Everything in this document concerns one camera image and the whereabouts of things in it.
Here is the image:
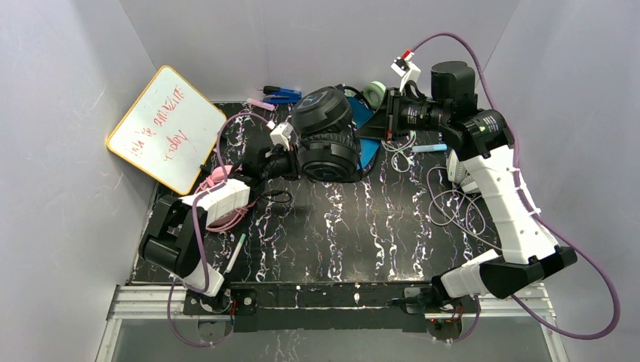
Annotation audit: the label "black blue headphones with cable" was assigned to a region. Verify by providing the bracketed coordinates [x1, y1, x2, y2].
[287, 84, 374, 183]

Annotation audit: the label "pink headphones with cable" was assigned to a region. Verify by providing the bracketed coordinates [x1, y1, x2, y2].
[191, 164, 254, 232]

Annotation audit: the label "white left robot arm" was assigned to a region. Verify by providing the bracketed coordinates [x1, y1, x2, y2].
[138, 122, 296, 297]

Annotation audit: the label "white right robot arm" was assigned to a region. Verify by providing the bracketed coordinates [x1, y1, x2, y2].
[357, 50, 577, 303]

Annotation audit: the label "light blue marker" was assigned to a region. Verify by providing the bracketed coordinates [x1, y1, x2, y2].
[411, 144, 448, 153]

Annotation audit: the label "pink marker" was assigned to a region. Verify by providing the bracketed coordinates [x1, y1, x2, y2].
[246, 98, 275, 112]

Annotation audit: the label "blue black marker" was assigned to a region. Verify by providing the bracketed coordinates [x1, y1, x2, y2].
[261, 85, 302, 105]

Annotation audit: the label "white green marker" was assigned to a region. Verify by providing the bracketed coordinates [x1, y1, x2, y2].
[223, 233, 247, 275]

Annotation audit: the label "yellow framed whiteboard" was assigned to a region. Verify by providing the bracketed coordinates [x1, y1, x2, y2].
[106, 66, 226, 195]

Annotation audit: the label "green headphones with cable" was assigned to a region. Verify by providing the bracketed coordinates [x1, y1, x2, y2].
[362, 81, 417, 173]

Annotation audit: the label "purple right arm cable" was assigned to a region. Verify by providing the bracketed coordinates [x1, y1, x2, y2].
[399, 32, 622, 345]

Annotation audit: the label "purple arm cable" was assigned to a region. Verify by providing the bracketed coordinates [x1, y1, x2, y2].
[166, 112, 276, 348]
[399, 32, 622, 345]

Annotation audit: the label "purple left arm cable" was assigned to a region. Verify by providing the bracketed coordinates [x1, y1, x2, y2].
[166, 112, 276, 348]

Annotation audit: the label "white headphones with cable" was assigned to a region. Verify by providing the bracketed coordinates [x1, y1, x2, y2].
[427, 151, 502, 251]

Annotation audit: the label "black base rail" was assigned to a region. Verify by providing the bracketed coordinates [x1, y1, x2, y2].
[107, 279, 551, 336]

